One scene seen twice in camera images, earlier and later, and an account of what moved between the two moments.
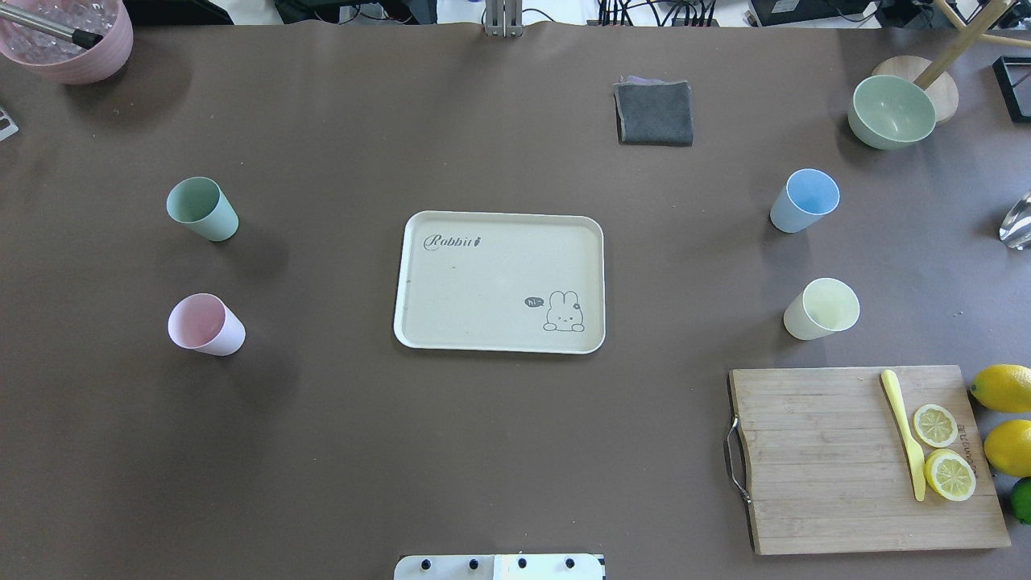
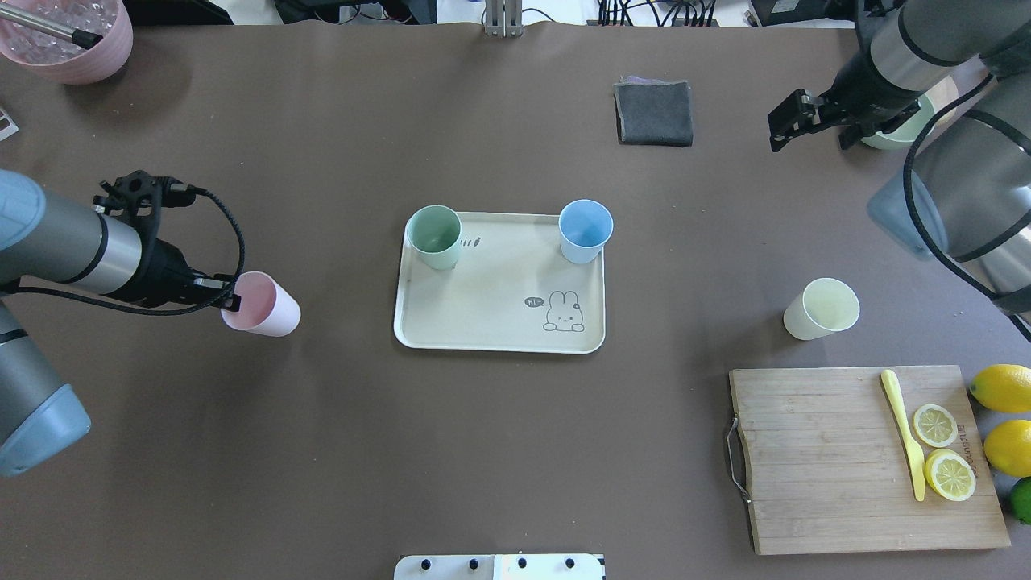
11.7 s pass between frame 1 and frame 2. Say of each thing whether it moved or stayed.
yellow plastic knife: stayed
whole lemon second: stayed
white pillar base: stayed
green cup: moved
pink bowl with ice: stayed
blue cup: moved
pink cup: moved
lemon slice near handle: stayed
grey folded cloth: stayed
